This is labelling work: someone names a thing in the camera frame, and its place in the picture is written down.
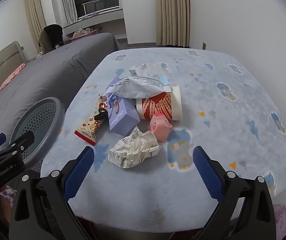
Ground white desk lamp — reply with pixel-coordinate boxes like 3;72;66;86
82;1;96;19

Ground grey bed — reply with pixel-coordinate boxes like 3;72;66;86
0;32;121;153

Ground wide beige curtain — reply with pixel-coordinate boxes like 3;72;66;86
156;0;191;48

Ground white tissue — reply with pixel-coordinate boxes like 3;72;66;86
145;62;169;78

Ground lined paper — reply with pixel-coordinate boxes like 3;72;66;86
108;127;162;170

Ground beige clothes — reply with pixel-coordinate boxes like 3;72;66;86
72;29;93;37

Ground purple fluffy cloth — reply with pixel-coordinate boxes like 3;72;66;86
0;185;17;208
273;203;286;240

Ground pink basin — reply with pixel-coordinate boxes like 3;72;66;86
65;29;101;43

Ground black garment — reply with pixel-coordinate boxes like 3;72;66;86
44;24;65;49

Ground pink pillow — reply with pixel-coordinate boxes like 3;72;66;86
0;63;26;92

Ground narrow beige curtain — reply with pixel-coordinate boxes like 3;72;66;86
23;0;47;55

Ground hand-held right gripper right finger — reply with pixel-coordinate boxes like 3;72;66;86
192;145;277;240

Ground purple cardboard box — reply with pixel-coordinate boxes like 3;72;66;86
104;76;140;136

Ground grey perforated plastic basket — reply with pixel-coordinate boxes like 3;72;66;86
8;97;65;173

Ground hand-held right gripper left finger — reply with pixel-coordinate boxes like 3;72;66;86
10;145;95;240

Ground white window ledge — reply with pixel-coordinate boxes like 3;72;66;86
63;7;125;37

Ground white snack bag blue print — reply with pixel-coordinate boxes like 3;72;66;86
105;76;172;99

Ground black hair clip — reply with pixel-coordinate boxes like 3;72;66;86
94;109;108;122

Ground beige chair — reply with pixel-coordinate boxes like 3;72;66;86
38;26;66;54

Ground pink pig toy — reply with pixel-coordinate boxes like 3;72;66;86
149;112;173;143

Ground beige snack wrapper red edge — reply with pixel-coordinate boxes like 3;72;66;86
74;94;108;146

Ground beige headboard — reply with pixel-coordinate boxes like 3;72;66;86
0;41;26;110

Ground red and white paper cup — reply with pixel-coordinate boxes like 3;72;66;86
135;85;182;122

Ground white carton with cartoon print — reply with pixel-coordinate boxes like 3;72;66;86
129;64;148;77

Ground light blue printed blanket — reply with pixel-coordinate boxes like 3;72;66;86
40;48;286;227

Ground white sheer curtain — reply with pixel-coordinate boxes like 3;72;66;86
50;0;78;28

